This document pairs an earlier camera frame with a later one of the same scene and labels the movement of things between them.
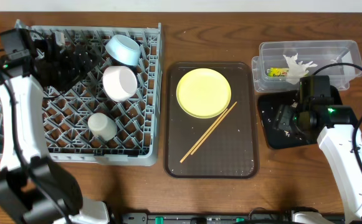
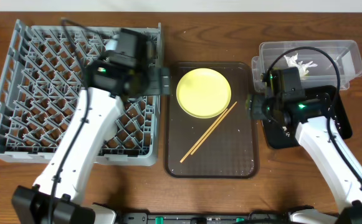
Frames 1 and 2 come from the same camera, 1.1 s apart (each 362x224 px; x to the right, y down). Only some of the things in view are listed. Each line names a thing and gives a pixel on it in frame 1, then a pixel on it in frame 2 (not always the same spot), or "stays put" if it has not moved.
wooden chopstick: (200, 139) stays put
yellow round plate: (204, 93) stays put
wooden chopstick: (215, 126) stays put
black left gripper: (67, 58) → (163, 81)
